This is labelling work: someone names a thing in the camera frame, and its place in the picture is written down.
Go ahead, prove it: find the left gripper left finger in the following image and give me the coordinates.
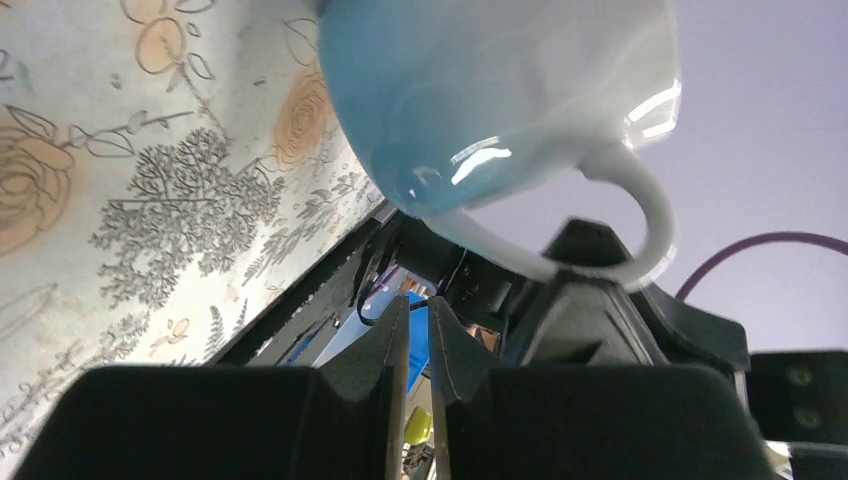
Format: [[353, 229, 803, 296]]
[[15, 296, 410, 479]]

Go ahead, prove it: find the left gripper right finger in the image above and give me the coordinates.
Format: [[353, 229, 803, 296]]
[[428, 297, 773, 479]]

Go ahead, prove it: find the light blue mug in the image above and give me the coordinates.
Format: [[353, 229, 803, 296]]
[[317, 0, 682, 291]]

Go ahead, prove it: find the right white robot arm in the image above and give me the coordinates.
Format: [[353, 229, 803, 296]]
[[396, 218, 847, 479]]

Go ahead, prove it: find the floral tablecloth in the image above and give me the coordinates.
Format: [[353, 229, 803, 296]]
[[1, 0, 381, 475]]

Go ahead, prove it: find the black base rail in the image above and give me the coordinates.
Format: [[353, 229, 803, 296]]
[[204, 205, 417, 367]]

